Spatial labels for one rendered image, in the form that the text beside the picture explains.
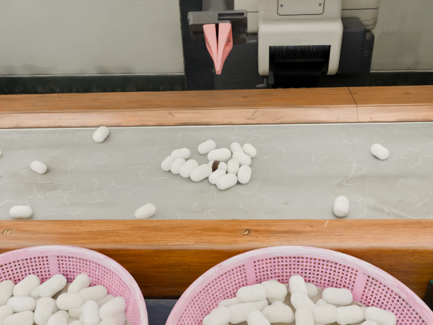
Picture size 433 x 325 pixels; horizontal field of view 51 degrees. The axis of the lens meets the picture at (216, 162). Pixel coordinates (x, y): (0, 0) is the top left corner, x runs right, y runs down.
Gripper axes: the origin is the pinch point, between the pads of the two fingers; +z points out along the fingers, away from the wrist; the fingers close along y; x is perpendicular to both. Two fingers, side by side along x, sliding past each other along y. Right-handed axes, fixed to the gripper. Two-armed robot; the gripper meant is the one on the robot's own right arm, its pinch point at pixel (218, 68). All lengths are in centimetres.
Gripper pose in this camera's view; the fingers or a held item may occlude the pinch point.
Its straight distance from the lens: 78.4
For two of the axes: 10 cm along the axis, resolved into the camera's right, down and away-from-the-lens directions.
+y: 10.0, -0.2, -0.8
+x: 0.8, 3.0, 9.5
